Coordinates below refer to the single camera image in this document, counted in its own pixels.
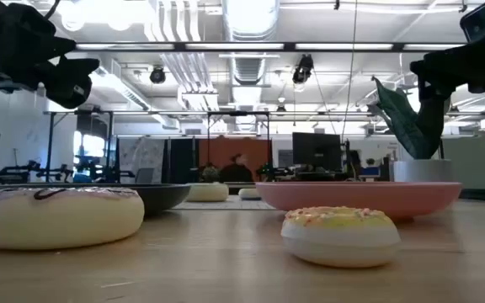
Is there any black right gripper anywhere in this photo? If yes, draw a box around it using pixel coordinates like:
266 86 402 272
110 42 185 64
410 40 485 101

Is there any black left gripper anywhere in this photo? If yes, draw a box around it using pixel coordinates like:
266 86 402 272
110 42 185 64
0 24 100 109

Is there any lilac frosted cream donut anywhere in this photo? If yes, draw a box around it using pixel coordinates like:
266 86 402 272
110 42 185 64
0 187 146 252

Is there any yellow frosted sprinkled donut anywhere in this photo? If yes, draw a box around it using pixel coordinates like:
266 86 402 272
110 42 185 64
280 205 402 269

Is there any green snake plant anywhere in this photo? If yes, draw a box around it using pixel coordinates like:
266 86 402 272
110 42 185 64
367 77 452 161

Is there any black ceiling spot lamp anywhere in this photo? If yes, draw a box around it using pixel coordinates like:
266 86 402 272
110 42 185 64
148 65 167 85

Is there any white plant pot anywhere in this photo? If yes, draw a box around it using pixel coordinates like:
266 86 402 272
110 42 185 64
393 158 454 183

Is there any grey patterned partition panel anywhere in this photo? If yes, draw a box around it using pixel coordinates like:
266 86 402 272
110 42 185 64
118 137 166 183

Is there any grey office chair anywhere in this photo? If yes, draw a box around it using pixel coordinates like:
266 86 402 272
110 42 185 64
135 167 155 184

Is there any black partition panel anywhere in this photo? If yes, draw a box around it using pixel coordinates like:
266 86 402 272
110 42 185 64
168 138 200 183

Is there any black computer monitor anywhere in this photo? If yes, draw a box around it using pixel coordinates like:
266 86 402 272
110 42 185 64
291 131 344 173

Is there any pink bowl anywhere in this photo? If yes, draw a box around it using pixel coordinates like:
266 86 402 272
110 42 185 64
254 181 464 221

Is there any black bowl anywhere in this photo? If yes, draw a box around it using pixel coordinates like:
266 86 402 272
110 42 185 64
0 182 193 217

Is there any black overhead light bar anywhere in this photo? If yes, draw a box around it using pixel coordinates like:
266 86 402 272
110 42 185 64
73 40 466 53

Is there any small potted plant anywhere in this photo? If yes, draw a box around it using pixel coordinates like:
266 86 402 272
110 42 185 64
201 162 221 183

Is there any orange partition panel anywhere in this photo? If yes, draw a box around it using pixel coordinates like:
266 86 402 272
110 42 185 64
198 137 273 183

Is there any person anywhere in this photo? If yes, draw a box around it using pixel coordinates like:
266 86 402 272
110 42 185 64
219 153 255 183

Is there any grey woven mat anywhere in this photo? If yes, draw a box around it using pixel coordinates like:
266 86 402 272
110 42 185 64
170 195 277 210

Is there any white ceiling duct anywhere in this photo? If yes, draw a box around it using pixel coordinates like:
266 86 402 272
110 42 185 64
88 56 180 130

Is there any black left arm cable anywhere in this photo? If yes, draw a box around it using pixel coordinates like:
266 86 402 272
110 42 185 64
44 0 61 21

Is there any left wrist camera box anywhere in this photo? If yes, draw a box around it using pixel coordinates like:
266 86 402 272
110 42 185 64
7 2 57 40

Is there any thin hanging cable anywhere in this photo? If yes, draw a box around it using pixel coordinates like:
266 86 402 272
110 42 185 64
341 0 359 142

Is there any grey partition wall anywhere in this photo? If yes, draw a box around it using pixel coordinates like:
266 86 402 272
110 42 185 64
442 136 485 190

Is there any thin camera cable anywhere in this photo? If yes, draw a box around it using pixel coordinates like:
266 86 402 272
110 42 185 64
312 70 338 136

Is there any black overhead camera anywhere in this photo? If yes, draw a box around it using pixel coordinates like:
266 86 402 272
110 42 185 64
291 53 315 85

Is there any silver ventilation duct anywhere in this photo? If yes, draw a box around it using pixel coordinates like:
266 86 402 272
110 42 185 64
221 0 280 85

